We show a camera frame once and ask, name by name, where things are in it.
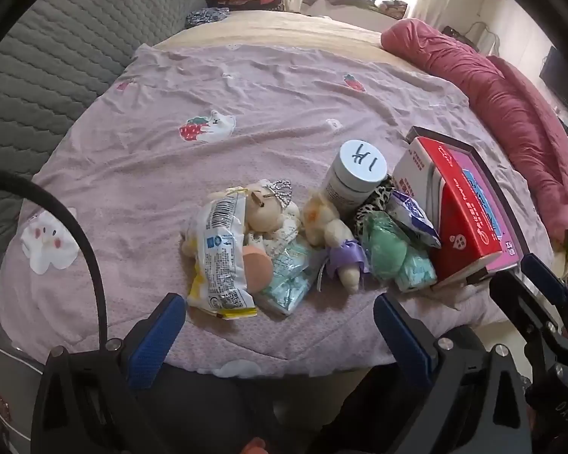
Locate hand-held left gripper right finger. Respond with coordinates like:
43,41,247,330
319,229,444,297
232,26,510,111
322,292,533,454

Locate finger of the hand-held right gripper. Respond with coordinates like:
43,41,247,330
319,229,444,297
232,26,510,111
521,253,568,341
488,269,566,365

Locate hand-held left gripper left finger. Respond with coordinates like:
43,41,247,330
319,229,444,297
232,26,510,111
31,292,187,454

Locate red tissue box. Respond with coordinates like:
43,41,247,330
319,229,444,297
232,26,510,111
392,136,519,282

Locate green makeup sponge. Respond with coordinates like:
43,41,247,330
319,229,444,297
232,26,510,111
362,210,410,287

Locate pink tray with book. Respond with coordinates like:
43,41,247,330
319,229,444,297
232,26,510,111
404,125,531,289

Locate white and yellow snack packet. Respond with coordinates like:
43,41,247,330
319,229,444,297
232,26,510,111
186,187,259,321

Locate blue and white packet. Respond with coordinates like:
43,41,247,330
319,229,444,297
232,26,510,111
385,189,442,249

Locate peach makeup sponge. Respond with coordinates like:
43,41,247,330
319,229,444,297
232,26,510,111
240,245,273,293

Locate leopard print scrunchie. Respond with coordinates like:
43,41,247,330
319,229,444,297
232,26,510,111
353,182,396,242

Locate teal tissue packet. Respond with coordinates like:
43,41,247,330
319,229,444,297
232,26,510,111
256,241,318,315
395,250,438,291

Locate person's dark trousers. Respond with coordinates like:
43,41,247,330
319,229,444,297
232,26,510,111
137,362,408,454

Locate pink book with blue title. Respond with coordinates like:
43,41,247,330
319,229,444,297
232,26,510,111
454,149,521,258

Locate teddy bear with purple ribbon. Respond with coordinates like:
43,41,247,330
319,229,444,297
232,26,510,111
302,191,372,294

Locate cream teddy bear with crown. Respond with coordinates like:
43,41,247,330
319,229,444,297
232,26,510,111
243,179,301,247

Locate white jar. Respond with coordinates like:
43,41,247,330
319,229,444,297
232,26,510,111
321,141,389,216

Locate pink quilt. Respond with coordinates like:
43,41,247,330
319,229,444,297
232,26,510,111
381,18,568,247

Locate black television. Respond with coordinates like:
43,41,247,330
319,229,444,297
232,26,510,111
540,47,568,105

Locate lilac printed blanket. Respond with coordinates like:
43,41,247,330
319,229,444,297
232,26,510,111
0,42,557,379

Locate white metal chair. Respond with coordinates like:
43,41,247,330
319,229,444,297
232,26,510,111
468,21,500,55

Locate dark patterned bag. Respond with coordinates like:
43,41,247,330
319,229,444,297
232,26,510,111
442,26,476,50

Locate grey quilted headboard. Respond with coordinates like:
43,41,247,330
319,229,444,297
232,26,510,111
0,0,206,336

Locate beige bed sheet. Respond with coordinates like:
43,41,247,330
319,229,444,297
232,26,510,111
154,9,436,76

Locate dark floral cloth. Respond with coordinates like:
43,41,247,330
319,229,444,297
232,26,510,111
186,7,230,29

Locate black cable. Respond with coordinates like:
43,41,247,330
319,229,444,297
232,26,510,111
0,166,109,348

